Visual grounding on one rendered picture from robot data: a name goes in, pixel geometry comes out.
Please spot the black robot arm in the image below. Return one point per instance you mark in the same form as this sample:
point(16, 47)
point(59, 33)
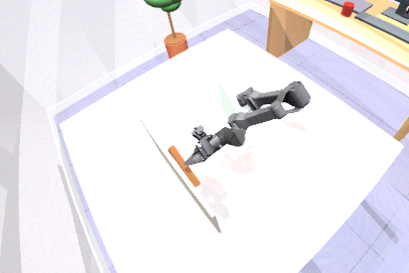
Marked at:
point(294, 93)

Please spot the wooden picture frame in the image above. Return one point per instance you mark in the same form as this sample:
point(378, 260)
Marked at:
point(186, 169)

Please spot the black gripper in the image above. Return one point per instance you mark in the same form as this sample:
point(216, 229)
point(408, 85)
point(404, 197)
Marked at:
point(208, 148)

